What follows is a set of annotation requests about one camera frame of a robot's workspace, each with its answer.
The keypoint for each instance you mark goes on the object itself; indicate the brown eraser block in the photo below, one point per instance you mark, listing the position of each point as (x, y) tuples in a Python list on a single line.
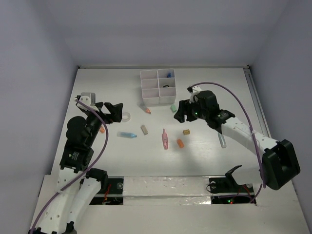
[(186, 132)]

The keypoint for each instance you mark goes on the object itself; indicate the green highlighter pen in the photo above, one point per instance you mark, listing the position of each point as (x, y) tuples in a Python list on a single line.
[(222, 141)]

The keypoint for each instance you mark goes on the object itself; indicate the grey eraser block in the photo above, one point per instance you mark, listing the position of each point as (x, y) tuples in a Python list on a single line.
[(144, 129)]

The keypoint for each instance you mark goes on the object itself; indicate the clear tape roll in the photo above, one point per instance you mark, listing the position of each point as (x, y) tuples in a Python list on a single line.
[(126, 117)]

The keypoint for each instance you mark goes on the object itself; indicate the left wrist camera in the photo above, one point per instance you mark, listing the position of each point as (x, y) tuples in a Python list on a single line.
[(87, 98)]

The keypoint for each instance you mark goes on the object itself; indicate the pink highlighter pen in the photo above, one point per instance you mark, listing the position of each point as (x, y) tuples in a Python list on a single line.
[(164, 139)]

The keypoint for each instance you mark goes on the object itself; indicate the orange tip clear highlighter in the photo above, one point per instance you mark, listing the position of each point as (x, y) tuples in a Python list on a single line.
[(144, 108)]

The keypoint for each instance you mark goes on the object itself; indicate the green highlighter cap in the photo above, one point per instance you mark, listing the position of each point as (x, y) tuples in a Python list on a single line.
[(173, 108)]

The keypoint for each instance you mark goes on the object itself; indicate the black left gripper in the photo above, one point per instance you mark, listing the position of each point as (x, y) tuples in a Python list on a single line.
[(115, 111)]

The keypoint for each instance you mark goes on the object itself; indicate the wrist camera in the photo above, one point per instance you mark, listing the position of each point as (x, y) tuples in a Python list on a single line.
[(87, 98), (194, 91)]

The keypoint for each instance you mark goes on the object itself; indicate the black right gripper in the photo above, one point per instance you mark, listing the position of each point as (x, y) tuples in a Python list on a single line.
[(184, 108)]

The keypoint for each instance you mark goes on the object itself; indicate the white left organizer box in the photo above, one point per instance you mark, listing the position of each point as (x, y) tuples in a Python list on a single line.
[(150, 87)]

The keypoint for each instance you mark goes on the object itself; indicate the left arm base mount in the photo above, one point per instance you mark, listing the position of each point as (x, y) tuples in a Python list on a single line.
[(112, 194)]

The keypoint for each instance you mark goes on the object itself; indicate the orange highlighter pen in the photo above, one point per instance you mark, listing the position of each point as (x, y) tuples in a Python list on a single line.
[(102, 129)]

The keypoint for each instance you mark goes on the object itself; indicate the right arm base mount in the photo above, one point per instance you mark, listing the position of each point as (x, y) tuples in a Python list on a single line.
[(225, 190)]

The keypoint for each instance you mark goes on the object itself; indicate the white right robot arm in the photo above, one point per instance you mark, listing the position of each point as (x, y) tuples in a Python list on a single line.
[(278, 163)]

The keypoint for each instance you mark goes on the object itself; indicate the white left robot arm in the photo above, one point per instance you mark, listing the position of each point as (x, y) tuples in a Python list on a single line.
[(78, 181)]

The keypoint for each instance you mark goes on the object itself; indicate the orange highlighter cap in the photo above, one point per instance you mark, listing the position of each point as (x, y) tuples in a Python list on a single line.
[(180, 143)]

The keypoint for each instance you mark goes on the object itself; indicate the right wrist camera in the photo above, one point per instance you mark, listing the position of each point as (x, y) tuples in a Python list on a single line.
[(194, 91)]

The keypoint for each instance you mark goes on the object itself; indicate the blue highlighter pen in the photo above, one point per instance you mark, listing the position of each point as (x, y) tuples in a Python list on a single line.
[(126, 135)]

